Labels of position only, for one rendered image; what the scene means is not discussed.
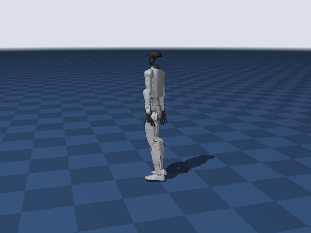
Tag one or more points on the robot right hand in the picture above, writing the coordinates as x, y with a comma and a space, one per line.
163, 117

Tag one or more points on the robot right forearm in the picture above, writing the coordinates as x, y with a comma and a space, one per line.
161, 101

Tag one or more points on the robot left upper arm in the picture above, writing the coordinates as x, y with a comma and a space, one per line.
148, 74

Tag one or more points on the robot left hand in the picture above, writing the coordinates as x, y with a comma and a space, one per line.
149, 119

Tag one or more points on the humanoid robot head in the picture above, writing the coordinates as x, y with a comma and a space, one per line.
154, 54

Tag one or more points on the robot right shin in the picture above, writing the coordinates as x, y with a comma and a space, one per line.
162, 156

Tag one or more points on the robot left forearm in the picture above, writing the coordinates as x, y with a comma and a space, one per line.
147, 99

